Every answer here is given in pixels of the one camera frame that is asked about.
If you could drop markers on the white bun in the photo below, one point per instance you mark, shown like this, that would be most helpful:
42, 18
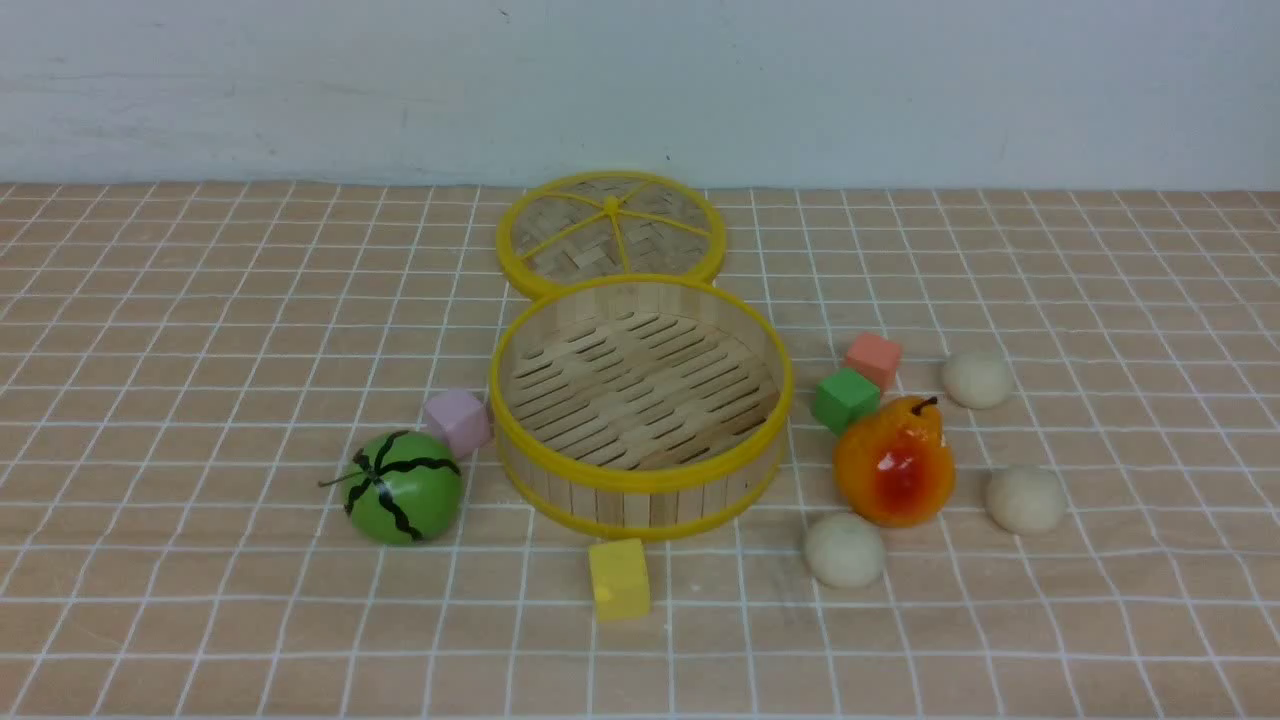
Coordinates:
844, 551
1025, 500
978, 379

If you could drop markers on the bamboo steamer tray yellow rim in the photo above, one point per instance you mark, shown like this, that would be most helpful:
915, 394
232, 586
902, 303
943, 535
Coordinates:
641, 406

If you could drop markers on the bamboo steamer lid yellow rim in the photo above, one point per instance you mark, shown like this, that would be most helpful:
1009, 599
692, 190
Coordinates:
611, 222

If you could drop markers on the pink foam cube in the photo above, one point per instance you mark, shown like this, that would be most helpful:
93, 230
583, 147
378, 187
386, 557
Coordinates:
458, 418

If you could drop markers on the green foam cube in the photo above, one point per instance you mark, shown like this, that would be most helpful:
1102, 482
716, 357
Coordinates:
843, 398

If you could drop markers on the yellow foam cube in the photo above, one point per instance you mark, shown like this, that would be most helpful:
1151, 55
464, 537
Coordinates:
619, 580

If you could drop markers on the orange foam cube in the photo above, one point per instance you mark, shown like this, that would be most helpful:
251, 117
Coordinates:
875, 358

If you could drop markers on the green toy watermelon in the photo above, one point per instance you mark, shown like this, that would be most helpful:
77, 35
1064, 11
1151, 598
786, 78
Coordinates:
402, 487

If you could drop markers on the orange toy pear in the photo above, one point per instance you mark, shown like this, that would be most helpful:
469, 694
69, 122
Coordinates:
894, 467

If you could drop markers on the checkered beige tablecloth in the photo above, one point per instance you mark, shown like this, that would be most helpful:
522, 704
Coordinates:
183, 363

